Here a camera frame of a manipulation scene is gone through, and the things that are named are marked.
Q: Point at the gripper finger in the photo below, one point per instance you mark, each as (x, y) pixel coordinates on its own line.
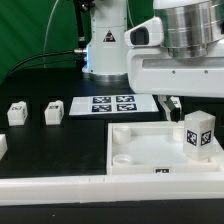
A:
(171, 106)

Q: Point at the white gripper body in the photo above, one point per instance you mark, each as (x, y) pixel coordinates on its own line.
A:
(151, 70)

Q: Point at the white square tabletop part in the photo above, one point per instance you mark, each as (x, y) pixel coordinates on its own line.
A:
(154, 148)

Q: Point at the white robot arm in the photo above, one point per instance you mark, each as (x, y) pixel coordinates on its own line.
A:
(178, 52)

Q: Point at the white sheet with AprilTags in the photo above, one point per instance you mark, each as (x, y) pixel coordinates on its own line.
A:
(112, 104)

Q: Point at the white L-shaped obstacle fence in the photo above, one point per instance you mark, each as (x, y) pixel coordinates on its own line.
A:
(110, 188)

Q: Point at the white block left edge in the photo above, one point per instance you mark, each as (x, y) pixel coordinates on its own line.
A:
(3, 145)

